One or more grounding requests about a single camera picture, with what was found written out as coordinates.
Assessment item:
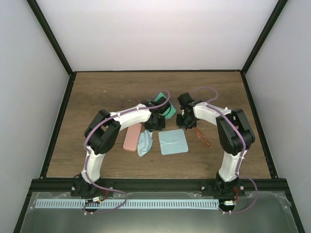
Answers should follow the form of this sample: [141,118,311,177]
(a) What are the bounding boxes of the orange transparent sunglasses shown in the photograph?
[193,127,211,148]

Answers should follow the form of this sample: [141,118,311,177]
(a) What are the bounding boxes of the thin red sunglasses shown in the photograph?
[119,98,141,111]

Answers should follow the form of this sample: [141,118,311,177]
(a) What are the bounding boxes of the black front mounting rail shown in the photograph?
[31,178,287,197]

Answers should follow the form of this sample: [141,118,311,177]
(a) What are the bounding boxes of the crumpled light blue cloth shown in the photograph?
[137,130,153,157]

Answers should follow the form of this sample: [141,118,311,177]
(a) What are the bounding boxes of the pink glasses case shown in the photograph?
[123,123,141,152]

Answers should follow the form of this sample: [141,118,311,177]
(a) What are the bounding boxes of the black aluminium frame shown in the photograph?
[13,0,306,233]

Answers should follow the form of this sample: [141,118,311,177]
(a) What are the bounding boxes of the grey glasses case green lining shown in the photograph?
[153,92,176,120]

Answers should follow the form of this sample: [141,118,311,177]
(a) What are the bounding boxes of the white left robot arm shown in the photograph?
[81,100,170,196]

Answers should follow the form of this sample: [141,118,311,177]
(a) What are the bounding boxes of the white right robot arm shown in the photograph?
[176,92,255,196]

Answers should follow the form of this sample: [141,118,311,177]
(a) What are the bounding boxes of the light blue slotted cable duct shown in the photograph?
[35,199,219,210]

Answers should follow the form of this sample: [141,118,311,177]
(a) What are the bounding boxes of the light blue cleaning cloth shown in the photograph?
[158,129,189,155]

